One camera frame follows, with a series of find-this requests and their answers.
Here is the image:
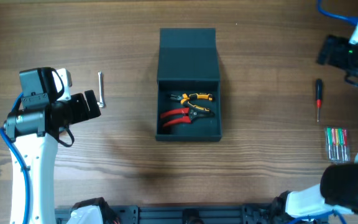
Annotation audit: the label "red handled pruning shears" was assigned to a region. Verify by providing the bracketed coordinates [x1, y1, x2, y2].
[160, 108, 215, 128]

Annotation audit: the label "precision screwdriver set pack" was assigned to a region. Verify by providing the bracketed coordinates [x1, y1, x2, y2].
[324, 127, 351, 164]

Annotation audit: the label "black red screwdriver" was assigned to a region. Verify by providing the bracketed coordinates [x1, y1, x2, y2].
[315, 79, 323, 122]

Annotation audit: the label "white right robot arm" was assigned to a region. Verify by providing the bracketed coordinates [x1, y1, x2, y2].
[270, 9, 358, 223]

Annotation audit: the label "orange black needle nose pliers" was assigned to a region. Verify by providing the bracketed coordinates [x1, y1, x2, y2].
[168, 93, 214, 114]

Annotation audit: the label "dark green open box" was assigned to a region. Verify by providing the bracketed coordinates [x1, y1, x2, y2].
[155, 28, 223, 142]

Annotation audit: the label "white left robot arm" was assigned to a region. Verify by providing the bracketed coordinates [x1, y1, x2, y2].
[0, 67, 101, 223]

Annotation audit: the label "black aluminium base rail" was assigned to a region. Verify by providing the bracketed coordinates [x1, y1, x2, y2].
[54, 203, 288, 224]

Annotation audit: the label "silver socket wrench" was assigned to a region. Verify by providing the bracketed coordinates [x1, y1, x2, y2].
[98, 71, 105, 108]

